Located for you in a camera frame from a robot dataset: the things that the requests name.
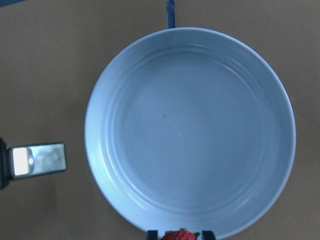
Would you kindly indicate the silver metal block fixture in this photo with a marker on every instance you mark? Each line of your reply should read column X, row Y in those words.
column 30, row 161

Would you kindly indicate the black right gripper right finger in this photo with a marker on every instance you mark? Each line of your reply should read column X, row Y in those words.
column 208, row 235

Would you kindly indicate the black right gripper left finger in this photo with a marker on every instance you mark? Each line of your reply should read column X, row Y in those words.
column 152, row 235

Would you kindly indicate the red strawberry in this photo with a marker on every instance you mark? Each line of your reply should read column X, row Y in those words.
column 181, row 234

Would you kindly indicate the light blue round plate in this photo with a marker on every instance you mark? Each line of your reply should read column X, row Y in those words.
column 190, row 128

